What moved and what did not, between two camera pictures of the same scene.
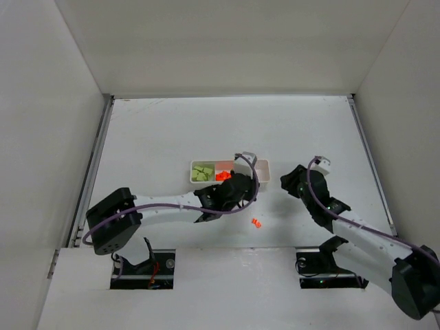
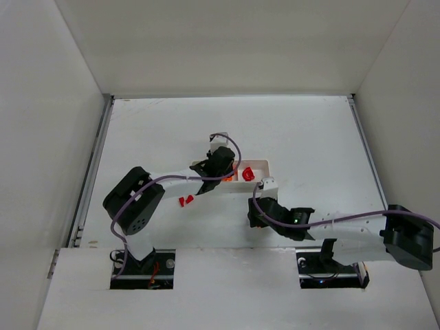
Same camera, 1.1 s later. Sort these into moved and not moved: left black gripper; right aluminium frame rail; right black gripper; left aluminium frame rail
Moved: left black gripper; right black gripper
Not moved: right aluminium frame rail; left aluminium frame rail
